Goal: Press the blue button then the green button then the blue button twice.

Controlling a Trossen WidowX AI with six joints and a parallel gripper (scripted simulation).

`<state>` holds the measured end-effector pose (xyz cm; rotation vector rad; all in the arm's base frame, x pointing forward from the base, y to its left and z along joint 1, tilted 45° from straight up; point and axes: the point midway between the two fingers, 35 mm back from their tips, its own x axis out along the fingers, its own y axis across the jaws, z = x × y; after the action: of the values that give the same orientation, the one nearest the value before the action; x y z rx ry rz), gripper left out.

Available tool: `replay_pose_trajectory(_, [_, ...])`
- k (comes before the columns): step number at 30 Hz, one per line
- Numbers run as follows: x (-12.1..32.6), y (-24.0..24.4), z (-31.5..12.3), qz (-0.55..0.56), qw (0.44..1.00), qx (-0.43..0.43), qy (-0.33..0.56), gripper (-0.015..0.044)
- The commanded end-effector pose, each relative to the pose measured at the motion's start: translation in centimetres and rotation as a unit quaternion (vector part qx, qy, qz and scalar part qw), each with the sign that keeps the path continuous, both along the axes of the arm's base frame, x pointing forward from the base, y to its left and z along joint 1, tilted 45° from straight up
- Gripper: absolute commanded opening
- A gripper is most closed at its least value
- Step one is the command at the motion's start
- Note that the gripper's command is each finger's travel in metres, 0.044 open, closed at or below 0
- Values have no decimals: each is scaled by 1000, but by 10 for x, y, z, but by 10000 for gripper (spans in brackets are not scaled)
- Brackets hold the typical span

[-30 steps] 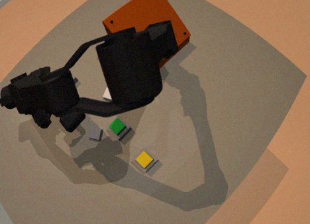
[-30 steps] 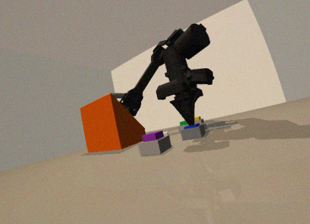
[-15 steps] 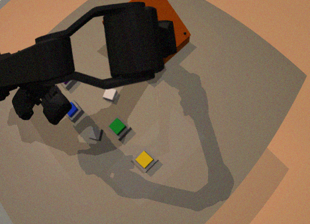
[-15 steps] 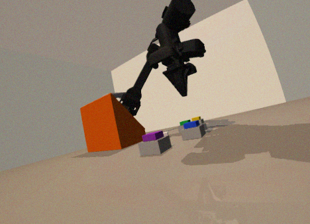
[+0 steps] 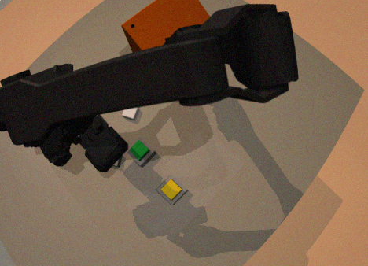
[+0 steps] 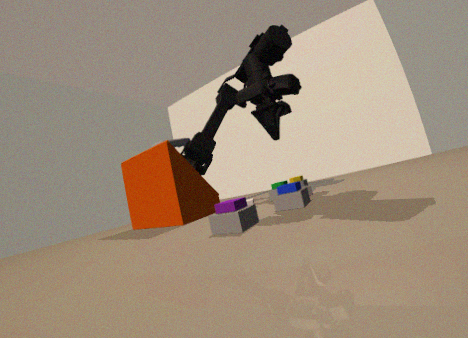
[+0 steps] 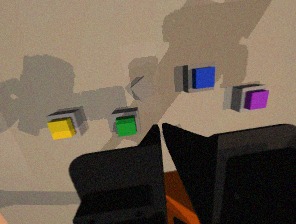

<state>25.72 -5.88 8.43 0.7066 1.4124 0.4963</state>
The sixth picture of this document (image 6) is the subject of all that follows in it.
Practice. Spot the blue button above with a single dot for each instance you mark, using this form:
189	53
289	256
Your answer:
291	196

